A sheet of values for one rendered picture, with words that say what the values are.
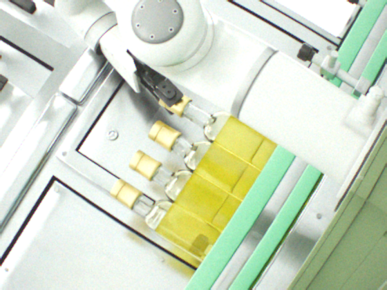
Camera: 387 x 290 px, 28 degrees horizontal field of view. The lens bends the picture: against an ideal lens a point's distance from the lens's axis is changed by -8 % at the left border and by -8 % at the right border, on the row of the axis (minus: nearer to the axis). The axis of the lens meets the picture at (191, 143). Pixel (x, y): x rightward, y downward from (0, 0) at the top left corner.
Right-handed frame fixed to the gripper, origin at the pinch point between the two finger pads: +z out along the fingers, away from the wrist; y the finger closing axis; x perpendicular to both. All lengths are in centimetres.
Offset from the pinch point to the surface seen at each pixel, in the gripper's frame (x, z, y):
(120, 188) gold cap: -16.2, 6.4, 1.7
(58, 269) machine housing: -34.8, 5.6, -15.8
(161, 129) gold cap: -4.9, 3.6, 1.6
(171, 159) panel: -5.3, 5.1, -12.6
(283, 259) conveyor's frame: -7.2, 33.4, 15.6
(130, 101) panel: -3.4, -7.8, -12.6
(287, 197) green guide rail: -0.2, 26.7, 13.4
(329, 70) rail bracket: 17.7, 17.8, 16.2
